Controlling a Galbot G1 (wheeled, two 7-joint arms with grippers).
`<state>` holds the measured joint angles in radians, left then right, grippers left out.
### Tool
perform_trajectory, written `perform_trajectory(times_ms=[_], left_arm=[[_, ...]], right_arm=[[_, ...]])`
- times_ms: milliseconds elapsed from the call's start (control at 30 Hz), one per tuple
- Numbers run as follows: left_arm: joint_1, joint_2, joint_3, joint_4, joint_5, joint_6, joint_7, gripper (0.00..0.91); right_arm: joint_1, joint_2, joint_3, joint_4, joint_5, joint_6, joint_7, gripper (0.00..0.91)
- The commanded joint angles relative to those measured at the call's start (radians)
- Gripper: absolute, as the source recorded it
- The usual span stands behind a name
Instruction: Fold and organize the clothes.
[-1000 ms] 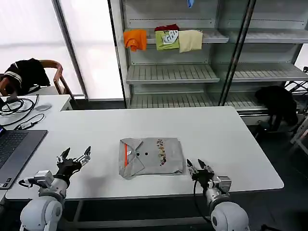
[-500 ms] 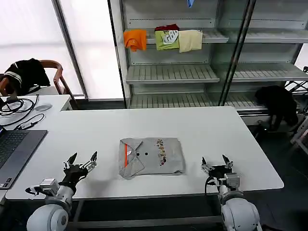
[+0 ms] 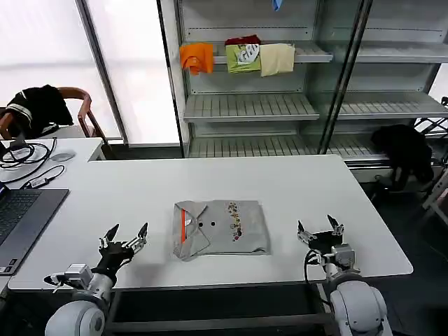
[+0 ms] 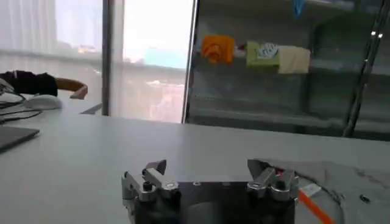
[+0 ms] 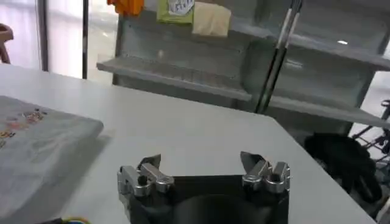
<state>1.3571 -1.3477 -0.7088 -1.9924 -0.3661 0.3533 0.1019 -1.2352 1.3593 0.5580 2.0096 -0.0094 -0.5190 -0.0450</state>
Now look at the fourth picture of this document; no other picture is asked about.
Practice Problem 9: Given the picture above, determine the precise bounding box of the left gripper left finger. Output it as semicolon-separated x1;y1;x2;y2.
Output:
121;159;180;203

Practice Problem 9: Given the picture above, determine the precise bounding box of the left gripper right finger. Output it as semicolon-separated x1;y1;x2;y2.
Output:
247;159;299;202

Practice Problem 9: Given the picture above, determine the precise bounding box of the grey printed t-shirt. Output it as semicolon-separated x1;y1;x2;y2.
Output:
257;158;390;224

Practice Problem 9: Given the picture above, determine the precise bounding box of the orange tape strip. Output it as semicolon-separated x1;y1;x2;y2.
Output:
297;189;335;224

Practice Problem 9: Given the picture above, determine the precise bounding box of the grey shelf rack with cloths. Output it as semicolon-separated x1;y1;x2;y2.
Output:
185;0;390;141

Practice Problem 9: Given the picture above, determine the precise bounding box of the white desk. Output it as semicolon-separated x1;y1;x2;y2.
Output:
57;97;104;116

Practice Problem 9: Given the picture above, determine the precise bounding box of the black stand pole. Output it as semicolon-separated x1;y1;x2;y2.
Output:
342;0;390;138

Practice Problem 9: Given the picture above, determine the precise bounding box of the pale rounded desk object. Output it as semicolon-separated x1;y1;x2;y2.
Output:
23;94;63;110

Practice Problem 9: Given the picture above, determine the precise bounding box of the grey laptop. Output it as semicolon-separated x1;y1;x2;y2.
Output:
0;125;41;152

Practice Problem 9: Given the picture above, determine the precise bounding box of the person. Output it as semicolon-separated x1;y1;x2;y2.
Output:
0;69;88;100

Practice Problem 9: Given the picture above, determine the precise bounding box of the thin dark window post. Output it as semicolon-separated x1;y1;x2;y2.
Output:
181;0;200;124

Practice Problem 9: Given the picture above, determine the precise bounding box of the dark wide window post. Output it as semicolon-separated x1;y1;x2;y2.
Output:
101;0;112;116

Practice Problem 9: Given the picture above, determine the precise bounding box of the black cable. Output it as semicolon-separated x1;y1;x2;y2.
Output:
0;90;27;110
0;109;43;123

